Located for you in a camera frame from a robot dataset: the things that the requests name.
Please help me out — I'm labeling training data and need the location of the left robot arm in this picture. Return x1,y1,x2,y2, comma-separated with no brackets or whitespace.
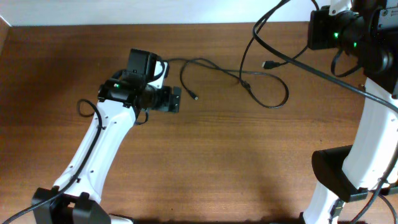
32,49,181,223

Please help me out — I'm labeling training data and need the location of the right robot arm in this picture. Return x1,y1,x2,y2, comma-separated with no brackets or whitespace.
300,1,397,223

